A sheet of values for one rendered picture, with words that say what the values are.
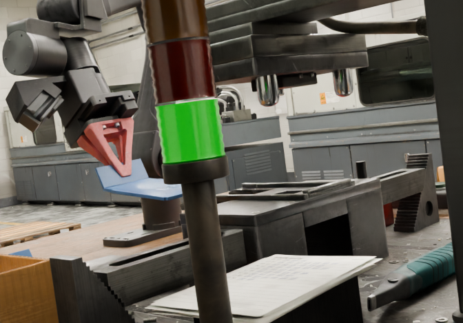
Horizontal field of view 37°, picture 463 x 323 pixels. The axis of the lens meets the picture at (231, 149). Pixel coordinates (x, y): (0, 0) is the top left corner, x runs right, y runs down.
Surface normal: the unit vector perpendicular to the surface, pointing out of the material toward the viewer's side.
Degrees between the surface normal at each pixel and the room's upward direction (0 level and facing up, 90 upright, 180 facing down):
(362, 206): 90
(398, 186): 90
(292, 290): 1
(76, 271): 90
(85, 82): 64
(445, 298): 0
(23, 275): 90
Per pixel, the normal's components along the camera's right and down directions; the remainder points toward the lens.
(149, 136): -0.50, -0.36
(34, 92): 0.52, -0.47
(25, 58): -0.50, 0.00
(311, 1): -0.69, 0.13
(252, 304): -0.14, -0.99
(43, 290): 0.71, -0.06
